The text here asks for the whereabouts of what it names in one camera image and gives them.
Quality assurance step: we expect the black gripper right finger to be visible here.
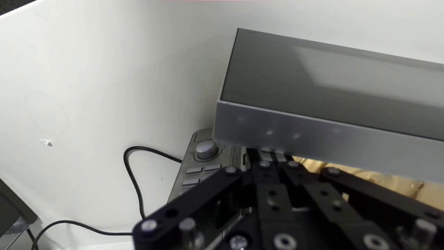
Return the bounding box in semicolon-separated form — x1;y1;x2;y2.
268;145;444;250

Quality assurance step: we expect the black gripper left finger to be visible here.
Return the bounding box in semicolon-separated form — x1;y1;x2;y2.
132;136;285;250

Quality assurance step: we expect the black microwave power cable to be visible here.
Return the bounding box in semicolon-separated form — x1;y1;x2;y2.
121;144;185;222

